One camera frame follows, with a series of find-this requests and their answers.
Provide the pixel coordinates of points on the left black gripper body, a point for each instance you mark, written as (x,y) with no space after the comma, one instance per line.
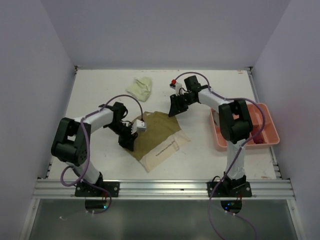
(123,132)

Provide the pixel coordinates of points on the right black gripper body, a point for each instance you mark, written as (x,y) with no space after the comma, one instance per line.
(181,102)

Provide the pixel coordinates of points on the olive and cream underwear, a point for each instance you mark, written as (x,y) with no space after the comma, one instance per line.
(163,138)

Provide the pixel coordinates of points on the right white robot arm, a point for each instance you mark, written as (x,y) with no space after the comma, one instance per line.
(234,122)

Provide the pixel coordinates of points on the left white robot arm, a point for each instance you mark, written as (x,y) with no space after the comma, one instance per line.
(71,144)

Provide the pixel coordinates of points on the pale green underwear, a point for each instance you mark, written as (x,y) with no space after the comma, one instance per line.
(141,88)

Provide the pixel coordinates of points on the dark red rolled underwear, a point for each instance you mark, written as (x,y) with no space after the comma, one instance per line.
(259,139)

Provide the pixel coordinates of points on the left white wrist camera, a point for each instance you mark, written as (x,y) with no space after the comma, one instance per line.
(138,126)

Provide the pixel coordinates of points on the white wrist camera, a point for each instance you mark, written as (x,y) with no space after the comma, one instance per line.
(138,126)
(176,86)

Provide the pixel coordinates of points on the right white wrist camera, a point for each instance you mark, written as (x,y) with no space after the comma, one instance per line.
(176,86)

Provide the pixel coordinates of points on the aluminium mounting rail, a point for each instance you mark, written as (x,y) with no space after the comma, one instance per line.
(272,189)

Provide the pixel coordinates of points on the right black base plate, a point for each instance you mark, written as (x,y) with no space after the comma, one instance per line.
(233,188)

